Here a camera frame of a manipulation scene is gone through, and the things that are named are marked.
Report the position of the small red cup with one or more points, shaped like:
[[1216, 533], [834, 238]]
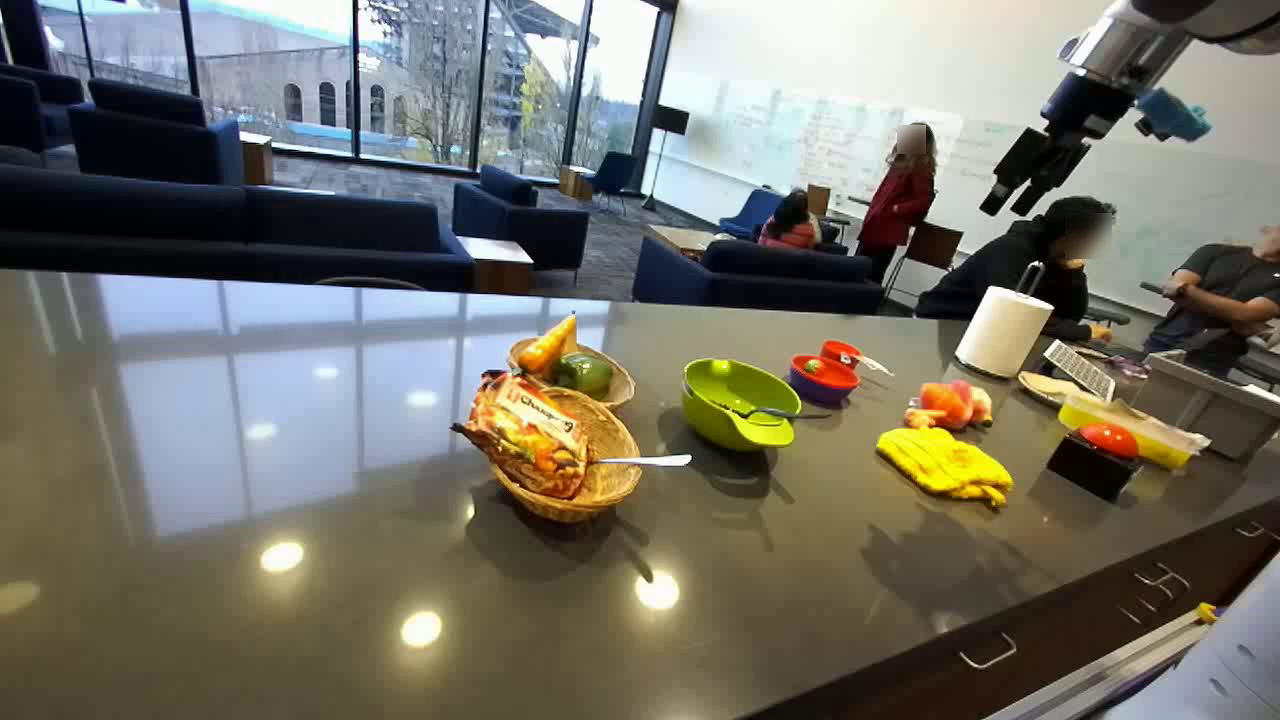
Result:
[[855, 357]]

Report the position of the teal wrist camera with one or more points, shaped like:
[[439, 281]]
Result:
[[1168, 116]]

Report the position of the clear container with yellow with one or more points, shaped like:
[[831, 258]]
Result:
[[1154, 436]]

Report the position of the red dome on black base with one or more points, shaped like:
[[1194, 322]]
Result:
[[1097, 457]]

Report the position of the seated person dark shirt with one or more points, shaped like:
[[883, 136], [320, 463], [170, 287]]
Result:
[[1223, 298]]

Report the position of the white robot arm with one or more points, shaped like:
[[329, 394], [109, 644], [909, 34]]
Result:
[[1118, 65]]

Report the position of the snack bag in basket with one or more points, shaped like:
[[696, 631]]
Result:
[[524, 432]]

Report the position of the pink orange plush toy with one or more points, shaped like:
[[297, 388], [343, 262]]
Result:
[[951, 406]]

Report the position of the metal spoon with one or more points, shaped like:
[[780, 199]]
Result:
[[641, 463]]

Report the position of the seated person red shirt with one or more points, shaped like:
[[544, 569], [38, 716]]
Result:
[[791, 225]]

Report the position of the dark blue sofa right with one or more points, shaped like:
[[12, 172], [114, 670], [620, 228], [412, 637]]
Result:
[[734, 274]]

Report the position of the yellow pear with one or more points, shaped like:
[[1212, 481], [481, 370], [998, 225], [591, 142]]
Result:
[[544, 350]]

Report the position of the green plastic bowl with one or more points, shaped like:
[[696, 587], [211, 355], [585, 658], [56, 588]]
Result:
[[736, 406]]

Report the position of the yellow cloth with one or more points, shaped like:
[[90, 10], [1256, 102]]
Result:
[[944, 465]]

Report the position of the long dark blue sofa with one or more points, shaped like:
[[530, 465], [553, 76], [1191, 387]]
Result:
[[221, 228]]

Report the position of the person in black hoodie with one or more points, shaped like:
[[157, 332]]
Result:
[[1040, 258]]

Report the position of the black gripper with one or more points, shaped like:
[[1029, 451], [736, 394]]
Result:
[[1068, 120]]

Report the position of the white paper towel roll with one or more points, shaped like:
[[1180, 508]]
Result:
[[1007, 324]]

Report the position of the person in red top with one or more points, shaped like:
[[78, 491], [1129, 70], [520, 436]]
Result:
[[899, 202]]

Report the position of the small red ball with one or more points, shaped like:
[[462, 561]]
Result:
[[806, 367]]

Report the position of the dark blue armchair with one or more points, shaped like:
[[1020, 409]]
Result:
[[507, 206]]

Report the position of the red and purple bowl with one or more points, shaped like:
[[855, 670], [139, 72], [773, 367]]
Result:
[[827, 387]]

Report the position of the green apple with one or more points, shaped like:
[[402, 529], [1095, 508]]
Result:
[[585, 373]]

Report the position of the large wicker basket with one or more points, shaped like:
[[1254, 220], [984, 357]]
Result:
[[606, 484]]

